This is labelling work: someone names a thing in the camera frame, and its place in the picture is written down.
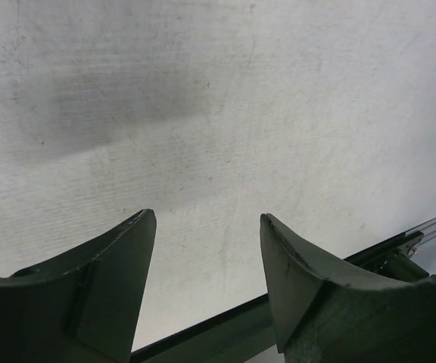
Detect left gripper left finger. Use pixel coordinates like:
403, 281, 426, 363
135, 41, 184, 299
0, 209, 157, 362

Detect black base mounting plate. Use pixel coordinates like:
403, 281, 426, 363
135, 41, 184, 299
130, 230, 428, 363

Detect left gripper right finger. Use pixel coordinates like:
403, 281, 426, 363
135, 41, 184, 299
260, 214, 436, 362

